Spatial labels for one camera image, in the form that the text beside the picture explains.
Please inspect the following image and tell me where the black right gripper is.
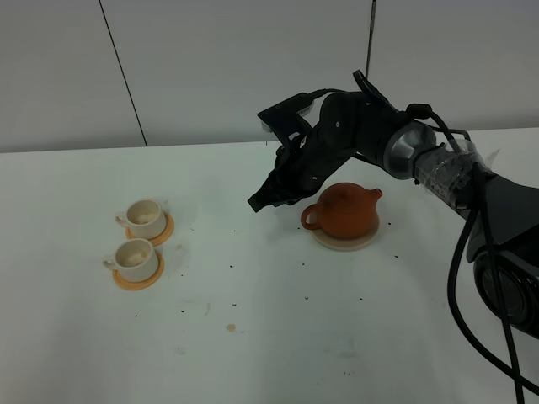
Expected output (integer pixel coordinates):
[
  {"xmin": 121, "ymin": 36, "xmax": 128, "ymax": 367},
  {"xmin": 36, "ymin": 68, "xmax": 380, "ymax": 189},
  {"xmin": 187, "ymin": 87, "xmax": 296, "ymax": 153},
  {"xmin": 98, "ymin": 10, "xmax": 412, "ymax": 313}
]
[{"xmin": 248, "ymin": 92, "xmax": 400, "ymax": 212}]

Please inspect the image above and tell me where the brown clay teapot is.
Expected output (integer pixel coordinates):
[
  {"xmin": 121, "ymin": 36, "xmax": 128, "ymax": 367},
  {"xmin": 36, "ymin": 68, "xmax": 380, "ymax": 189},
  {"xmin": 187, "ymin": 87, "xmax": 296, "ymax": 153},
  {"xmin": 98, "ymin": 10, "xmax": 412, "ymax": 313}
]
[{"xmin": 301, "ymin": 183, "xmax": 382, "ymax": 240}]

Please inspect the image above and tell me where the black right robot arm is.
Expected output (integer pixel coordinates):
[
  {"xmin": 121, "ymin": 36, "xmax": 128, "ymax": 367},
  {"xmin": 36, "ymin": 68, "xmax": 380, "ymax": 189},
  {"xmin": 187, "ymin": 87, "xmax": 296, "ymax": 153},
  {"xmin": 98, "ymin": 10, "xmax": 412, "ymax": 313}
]
[{"xmin": 248, "ymin": 90, "xmax": 538, "ymax": 336}]

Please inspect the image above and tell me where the beige round teapot saucer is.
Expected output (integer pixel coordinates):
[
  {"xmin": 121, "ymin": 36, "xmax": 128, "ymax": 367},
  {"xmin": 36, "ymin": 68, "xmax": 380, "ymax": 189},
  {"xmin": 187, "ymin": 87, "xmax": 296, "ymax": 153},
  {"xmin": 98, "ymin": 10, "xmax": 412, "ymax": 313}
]
[{"xmin": 311, "ymin": 215, "xmax": 380, "ymax": 252}]

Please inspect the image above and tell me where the orange coaster far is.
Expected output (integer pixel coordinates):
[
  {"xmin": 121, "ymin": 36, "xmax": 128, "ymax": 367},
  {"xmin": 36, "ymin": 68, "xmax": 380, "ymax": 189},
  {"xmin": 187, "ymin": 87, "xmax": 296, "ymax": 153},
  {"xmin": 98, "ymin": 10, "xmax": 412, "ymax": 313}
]
[{"xmin": 149, "ymin": 213, "xmax": 174, "ymax": 247}]

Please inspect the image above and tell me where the orange coaster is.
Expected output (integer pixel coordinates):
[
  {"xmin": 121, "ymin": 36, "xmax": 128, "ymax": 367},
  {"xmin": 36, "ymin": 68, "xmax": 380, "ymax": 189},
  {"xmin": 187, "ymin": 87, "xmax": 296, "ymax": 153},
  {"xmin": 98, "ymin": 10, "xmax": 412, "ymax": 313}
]
[
  {"xmin": 149, "ymin": 213, "xmax": 174, "ymax": 247},
  {"xmin": 112, "ymin": 251, "xmax": 164, "ymax": 291}
]

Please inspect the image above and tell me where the white teacup far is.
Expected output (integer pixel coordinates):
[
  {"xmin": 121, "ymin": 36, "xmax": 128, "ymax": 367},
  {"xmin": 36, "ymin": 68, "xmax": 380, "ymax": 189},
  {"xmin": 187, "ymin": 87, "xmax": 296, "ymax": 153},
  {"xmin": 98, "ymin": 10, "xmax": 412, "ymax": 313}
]
[{"xmin": 115, "ymin": 199, "xmax": 167, "ymax": 240}]

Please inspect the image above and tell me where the white teacup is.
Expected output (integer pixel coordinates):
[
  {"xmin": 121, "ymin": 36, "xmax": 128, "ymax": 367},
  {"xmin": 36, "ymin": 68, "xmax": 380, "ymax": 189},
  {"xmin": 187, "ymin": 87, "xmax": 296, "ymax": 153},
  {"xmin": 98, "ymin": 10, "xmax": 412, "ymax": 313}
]
[
  {"xmin": 115, "ymin": 199, "xmax": 167, "ymax": 240},
  {"xmin": 102, "ymin": 238, "xmax": 159, "ymax": 283}
]

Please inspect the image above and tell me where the white teacup near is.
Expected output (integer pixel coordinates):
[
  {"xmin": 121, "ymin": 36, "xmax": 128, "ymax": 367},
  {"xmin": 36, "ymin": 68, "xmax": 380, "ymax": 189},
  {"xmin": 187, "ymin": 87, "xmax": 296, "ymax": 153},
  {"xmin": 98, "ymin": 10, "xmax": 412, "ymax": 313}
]
[{"xmin": 102, "ymin": 238, "xmax": 159, "ymax": 283}]

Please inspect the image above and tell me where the orange coaster near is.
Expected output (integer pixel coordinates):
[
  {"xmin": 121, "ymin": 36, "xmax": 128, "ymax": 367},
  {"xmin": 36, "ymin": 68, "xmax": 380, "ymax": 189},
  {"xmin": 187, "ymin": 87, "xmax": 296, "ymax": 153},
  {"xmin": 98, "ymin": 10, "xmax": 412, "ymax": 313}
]
[{"xmin": 112, "ymin": 251, "xmax": 164, "ymax": 291}]

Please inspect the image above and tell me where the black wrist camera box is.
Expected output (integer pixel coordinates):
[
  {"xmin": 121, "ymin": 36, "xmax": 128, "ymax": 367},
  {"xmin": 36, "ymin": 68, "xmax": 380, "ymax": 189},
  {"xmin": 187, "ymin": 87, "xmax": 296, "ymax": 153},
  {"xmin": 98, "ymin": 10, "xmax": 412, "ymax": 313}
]
[{"xmin": 258, "ymin": 91, "xmax": 323, "ymax": 147}]

